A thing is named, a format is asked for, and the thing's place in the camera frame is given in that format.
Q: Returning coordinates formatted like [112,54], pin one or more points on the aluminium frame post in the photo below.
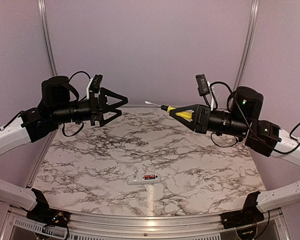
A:
[46,36]
[248,43]

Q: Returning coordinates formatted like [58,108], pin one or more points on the right aluminium frame post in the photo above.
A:
[248,43]

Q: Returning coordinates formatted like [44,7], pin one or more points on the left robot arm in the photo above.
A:
[61,104]

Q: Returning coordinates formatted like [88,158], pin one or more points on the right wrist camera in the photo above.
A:
[206,91]

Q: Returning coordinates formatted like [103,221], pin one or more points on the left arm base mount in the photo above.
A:
[50,217]

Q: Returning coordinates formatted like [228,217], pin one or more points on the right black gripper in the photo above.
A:
[201,127]

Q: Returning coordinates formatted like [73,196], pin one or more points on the white remote control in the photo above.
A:
[137,179]

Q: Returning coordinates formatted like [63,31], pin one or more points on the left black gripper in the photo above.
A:
[96,104]

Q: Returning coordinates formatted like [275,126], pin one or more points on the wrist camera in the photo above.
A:
[94,86]
[206,91]

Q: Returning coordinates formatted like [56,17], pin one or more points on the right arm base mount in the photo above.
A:
[245,221]

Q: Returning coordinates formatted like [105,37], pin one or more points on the red black battery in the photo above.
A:
[150,177]

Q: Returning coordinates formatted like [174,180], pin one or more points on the front aluminium rail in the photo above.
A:
[84,226]

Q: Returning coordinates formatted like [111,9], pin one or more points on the left aluminium frame post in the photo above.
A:
[46,36]

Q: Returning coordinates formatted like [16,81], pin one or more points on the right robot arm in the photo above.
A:
[262,136]

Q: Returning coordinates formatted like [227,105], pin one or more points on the white battery cover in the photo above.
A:
[242,171]

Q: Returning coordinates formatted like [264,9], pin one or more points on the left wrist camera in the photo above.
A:
[94,86]

